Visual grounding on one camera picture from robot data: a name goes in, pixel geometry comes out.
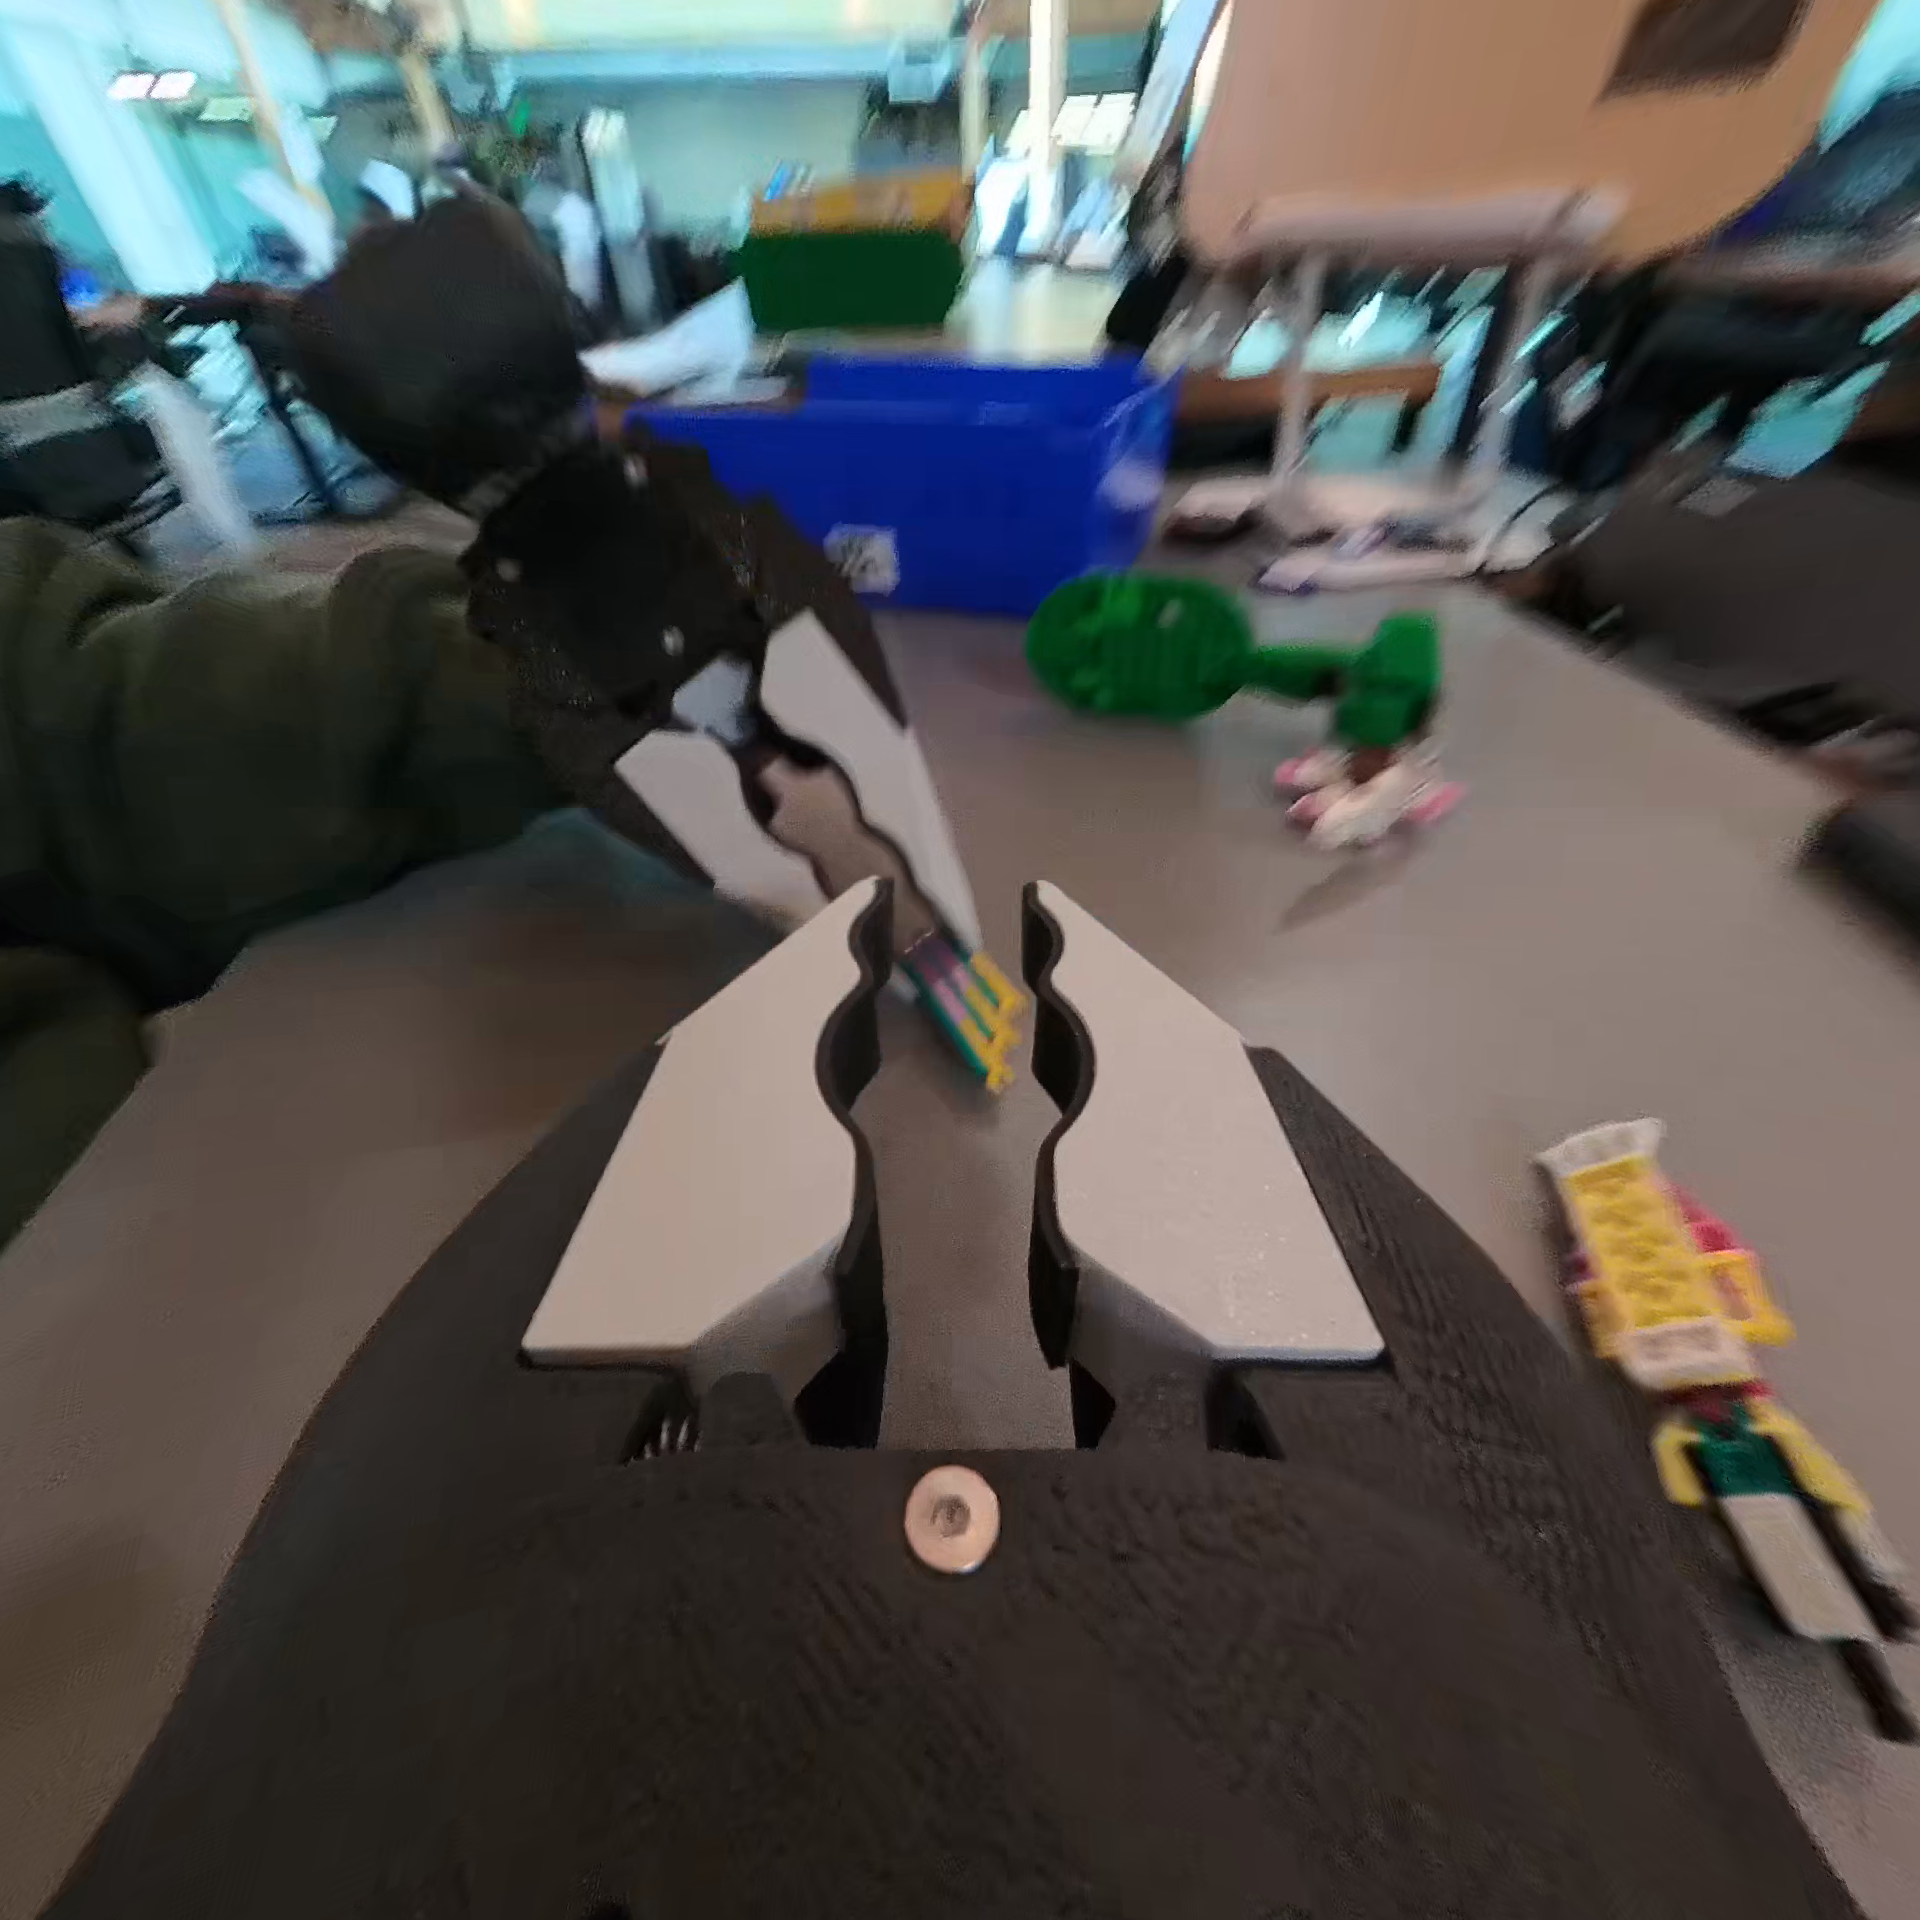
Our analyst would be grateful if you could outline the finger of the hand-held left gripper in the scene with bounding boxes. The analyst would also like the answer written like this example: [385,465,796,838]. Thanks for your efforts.
[743,608,990,963]
[613,717,886,924]

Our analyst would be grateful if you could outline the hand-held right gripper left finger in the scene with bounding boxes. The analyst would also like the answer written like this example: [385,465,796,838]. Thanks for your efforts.
[518,878,897,1448]

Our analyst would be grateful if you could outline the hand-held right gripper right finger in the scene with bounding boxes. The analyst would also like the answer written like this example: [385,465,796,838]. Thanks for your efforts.
[1020,879,1388,1448]

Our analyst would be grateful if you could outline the yellow teal pink lego strip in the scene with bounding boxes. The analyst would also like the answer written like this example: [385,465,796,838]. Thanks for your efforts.
[897,931,1029,1094]

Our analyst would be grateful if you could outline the person's left forearm green sleeve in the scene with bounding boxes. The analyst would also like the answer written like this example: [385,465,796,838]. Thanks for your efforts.
[0,517,633,991]

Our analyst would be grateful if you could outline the green lego plant model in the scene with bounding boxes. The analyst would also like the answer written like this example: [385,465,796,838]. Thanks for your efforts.
[1023,568,1445,751]

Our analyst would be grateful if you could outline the pink white lego flower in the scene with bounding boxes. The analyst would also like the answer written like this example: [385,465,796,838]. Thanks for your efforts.
[1271,736,1466,854]

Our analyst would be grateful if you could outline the yellow pink lego vehicle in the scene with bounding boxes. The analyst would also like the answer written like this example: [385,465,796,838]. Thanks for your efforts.
[1534,1118,1920,1742]

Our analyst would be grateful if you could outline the yellow lego box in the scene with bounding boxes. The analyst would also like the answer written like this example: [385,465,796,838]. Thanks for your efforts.
[749,172,969,239]

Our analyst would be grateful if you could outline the blue plastic bin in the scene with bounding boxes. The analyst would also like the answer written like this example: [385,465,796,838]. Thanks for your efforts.
[621,347,1179,616]

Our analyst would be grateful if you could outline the green storage box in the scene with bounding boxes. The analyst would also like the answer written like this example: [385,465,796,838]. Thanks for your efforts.
[737,223,964,335]

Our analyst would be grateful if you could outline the raised wooden desk top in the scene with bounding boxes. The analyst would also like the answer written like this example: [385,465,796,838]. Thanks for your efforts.
[1178,0,1883,269]

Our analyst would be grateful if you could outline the white desk frame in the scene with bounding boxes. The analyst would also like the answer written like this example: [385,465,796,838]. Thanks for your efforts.
[1229,188,1629,519]

